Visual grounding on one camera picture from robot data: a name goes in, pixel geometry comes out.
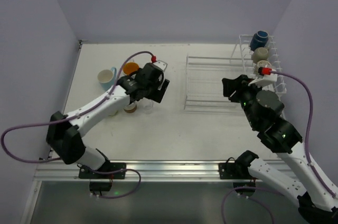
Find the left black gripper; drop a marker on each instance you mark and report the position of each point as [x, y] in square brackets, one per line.
[160, 91]

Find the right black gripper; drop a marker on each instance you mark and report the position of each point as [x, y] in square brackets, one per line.
[233, 90]

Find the clear glass cup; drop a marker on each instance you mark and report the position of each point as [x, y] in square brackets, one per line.
[147, 106]

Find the white floral mug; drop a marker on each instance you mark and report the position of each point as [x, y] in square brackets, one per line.
[130, 67]

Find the cream and brown cup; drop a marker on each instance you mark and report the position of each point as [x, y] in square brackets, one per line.
[130, 108]

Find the light blue mug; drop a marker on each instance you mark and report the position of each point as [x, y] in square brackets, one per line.
[107, 77]

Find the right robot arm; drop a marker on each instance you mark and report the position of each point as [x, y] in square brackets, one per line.
[312, 192]

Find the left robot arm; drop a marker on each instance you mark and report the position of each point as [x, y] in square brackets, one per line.
[66, 131]

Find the speckled beige cup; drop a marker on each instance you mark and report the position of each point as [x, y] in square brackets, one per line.
[261, 64]

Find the olive grey cup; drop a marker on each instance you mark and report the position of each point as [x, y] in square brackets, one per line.
[260, 53]

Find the dark blue cup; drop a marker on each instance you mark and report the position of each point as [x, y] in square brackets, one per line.
[259, 40]

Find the right controller box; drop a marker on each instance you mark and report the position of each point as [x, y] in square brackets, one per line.
[244, 188]

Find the controller box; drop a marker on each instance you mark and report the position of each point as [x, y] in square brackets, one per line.
[100, 187]
[244, 188]

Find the left controller box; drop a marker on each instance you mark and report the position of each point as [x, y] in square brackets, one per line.
[100, 187]

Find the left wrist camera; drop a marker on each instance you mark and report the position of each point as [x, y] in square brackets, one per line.
[161, 64]

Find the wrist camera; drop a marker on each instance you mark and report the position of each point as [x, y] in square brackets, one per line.
[161, 64]
[266, 76]

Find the flat white wire rack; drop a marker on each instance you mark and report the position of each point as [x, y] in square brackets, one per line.
[204, 88]

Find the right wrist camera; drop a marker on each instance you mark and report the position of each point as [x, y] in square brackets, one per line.
[266, 76]

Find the tall white wire rack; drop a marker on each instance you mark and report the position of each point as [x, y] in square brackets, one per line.
[241, 54]

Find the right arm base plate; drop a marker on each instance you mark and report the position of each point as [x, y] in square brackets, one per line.
[237, 168]

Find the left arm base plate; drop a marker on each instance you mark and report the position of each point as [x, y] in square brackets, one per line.
[117, 167]

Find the aluminium mounting rail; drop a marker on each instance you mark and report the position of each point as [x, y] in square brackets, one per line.
[151, 171]

